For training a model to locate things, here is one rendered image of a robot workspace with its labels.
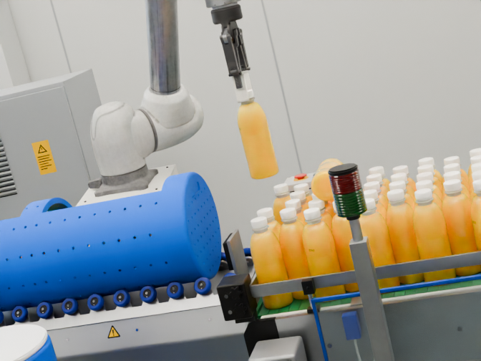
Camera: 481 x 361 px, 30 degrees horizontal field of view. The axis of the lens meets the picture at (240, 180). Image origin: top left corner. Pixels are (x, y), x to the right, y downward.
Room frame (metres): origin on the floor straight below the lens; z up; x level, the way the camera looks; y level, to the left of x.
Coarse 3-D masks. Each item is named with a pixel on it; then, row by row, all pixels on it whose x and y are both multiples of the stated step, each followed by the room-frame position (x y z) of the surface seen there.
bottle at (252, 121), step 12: (240, 108) 2.22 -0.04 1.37; (252, 108) 2.21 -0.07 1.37; (240, 120) 2.21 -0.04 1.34; (252, 120) 2.20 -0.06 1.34; (264, 120) 2.21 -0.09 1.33; (240, 132) 2.22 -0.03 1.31; (252, 132) 2.20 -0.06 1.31; (264, 132) 2.20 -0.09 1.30; (252, 144) 2.20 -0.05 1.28; (264, 144) 2.20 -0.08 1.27; (252, 156) 2.20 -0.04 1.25; (264, 156) 2.20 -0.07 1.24; (252, 168) 2.21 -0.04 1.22; (264, 168) 2.20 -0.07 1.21; (276, 168) 2.21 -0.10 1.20
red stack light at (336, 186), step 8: (336, 176) 1.78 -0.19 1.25; (344, 176) 1.77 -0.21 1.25; (352, 176) 1.77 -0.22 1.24; (360, 176) 1.80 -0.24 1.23; (336, 184) 1.78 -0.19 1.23; (344, 184) 1.77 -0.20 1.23; (352, 184) 1.77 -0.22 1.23; (360, 184) 1.79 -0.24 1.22; (336, 192) 1.78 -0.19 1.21; (344, 192) 1.77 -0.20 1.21; (352, 192) 1.77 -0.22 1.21
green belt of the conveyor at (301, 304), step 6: (462, 276) 1.97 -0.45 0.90; (420, 282) 2.00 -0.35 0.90; (294, 300) 2.08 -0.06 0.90; (300, 300) 2.07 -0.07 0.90; (306, 300) 2.06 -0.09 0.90; (258, 306) 2.11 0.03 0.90; (288, 306) 2.06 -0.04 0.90; (294, 306) 2.05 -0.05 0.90; (300, 306) 2.04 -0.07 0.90; (306, 306) 2.03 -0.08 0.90; (258, 312) 2.07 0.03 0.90; (264, 312) 2.05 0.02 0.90; (270, 312) 2.04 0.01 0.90; (276, 312) 2.03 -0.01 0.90; (282, 312) 2.02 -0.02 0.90; (258, 318) 2.04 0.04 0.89
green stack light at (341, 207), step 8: (360, 192) 1.78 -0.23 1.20; (336, 200) 1.79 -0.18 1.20; (344, 200) 1.77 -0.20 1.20; (352, 200) 1.77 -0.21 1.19; (360, 200) 1.78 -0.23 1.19; (336, 208) 1.80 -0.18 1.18; (344, 208) 1.78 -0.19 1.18; (352, 208) 1.77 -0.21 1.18; (360, 208) 1.78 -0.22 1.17; (344, 216) 1.78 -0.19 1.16; (352, 216) 1.77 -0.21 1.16
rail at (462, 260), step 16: (448, 256) 1.91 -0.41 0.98; (464, 256) 1.90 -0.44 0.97; (480, 256) 1.89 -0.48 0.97; (336, 272) 1.98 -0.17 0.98; (352, 272) 1.96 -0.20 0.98; (384, 272) 1.94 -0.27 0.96; (400, 272) 1.94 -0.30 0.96; (416, 272) 1.93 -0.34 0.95; (256, 288) 2.03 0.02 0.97; (272, 288) 2.02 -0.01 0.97; (288, 288) 2.01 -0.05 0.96
